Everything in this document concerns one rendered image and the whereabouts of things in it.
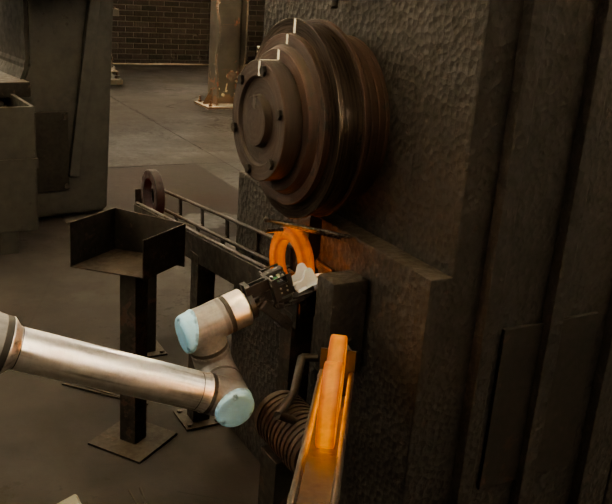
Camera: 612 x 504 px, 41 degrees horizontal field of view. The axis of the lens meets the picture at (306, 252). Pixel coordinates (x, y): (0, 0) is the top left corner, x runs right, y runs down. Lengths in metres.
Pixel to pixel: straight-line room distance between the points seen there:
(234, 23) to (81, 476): 6.95
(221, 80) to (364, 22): 7.09
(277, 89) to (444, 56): 0.37
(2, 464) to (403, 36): 1.70
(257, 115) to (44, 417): 1.41
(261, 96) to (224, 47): 7.08
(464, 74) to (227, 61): 7.42
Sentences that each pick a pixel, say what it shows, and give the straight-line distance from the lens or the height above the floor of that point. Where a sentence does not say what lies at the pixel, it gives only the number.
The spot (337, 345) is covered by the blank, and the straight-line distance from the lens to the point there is 1.59.
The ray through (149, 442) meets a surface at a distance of 2.72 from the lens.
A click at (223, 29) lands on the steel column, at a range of 8.98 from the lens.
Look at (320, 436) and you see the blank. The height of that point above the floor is 0.70.
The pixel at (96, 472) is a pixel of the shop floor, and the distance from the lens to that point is 2.61.
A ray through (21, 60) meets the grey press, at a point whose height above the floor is 0.89.
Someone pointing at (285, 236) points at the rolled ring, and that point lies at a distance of 2.07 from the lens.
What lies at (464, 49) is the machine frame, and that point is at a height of 1.33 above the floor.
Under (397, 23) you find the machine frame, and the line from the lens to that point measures 1.88.
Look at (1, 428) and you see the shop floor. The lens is 2.87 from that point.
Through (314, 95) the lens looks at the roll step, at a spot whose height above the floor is 1.20.
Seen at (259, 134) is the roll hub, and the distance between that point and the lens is 1.92.
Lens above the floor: 1.46
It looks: 19 degrees down
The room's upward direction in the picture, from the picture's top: 4 degrees clockwise
